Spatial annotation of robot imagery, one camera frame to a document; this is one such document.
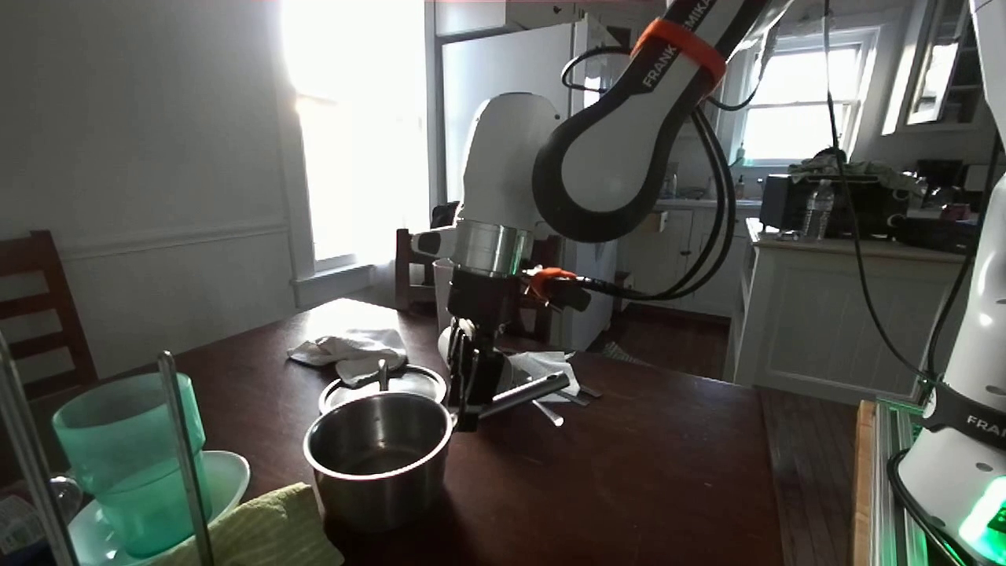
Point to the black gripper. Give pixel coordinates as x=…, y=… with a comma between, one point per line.
x=485, y=310

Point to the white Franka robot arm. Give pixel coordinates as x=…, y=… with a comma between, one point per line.
x=608, y=166

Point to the white paper napkin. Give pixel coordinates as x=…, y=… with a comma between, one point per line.
x=544, y=367

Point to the silver fork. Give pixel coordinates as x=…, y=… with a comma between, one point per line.
x=547, y=411

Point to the silver knife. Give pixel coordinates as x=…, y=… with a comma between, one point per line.
x=589, y=395

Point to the crumpled white cloth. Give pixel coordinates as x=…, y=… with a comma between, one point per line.
x=350, y=351

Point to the wooden chair holding jacket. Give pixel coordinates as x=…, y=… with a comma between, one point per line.
x=411, y=262

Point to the white lower kitchen cabinets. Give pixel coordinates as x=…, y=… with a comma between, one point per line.
x=649, y=262

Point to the green dish cloth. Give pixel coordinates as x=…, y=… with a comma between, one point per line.
x=278, y=535

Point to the teal plate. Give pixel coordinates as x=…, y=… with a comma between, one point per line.
x=223, y=476

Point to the bright dining room window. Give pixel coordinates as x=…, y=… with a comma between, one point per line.
x=355, y=135

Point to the thin metal rod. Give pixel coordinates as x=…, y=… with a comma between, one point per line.
x=185, y=461

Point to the white refrigerator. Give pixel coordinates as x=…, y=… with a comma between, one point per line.
x=490, y=65

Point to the teal mug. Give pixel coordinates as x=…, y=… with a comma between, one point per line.
x=112, y=442

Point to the white kitchen island counter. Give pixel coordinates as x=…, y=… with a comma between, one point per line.
x=838, y=316

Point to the clear plastic bottle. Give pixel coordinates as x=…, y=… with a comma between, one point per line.
x=818, y=210

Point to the robot mounting platform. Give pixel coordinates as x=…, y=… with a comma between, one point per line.
x=868, y=490

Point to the black countertop appliance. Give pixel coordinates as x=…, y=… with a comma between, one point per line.
x=868, y=205

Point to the kitchen window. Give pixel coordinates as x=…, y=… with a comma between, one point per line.
x=805, y=103

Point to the dark wooden slatted chair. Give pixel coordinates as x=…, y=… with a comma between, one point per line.
x=34, y=316

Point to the wrist camera with orange mount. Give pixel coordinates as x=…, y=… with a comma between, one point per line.
x=551, y=283

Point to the glass door wall cabinet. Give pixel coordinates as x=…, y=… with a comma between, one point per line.
x=943, y=65

